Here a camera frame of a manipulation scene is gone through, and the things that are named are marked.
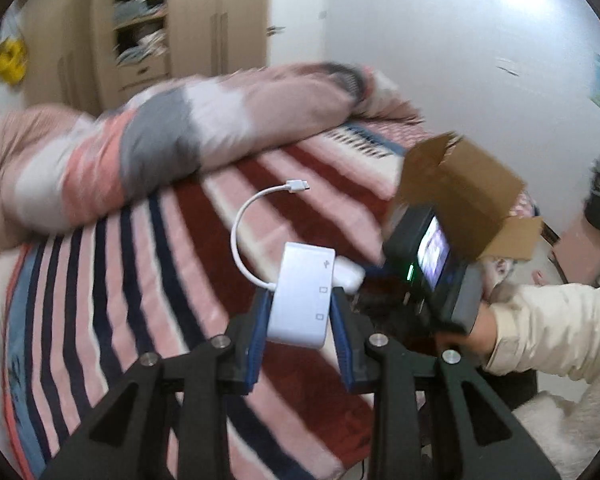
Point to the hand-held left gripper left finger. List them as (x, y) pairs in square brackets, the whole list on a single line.
[(260, 332)]

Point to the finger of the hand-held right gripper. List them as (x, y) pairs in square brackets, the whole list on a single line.
[(401, 319)]

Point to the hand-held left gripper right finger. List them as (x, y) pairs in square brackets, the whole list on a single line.
[(342, 342)]

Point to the small white charger case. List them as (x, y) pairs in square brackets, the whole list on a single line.
[(349, 274)]

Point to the brown cardboard box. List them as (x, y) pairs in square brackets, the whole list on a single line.
[(462, 195)]

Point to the person's right forearm cream sleeve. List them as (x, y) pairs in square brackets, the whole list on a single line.
[(555, 332)]

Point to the person's right hand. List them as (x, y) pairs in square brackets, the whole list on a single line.
[(475, 337)]

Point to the striped red pink bed sheet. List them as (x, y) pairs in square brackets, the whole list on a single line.
[(145, 280)]

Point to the pink stool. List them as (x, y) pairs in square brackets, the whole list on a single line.
[(582, 255)]

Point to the white fluffy rug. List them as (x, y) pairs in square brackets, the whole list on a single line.
[(560, 430)]

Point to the rolled striped blanket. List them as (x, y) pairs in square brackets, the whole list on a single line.
[(145, 140)]

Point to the folded clothes on wardrobe shelves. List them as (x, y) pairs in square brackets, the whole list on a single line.
[(140, 25)]

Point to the beige wooden wardrobe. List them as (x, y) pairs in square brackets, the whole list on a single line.
[(130, 25)]

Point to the yellow plastic object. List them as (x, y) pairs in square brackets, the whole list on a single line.
[(9, 62)]

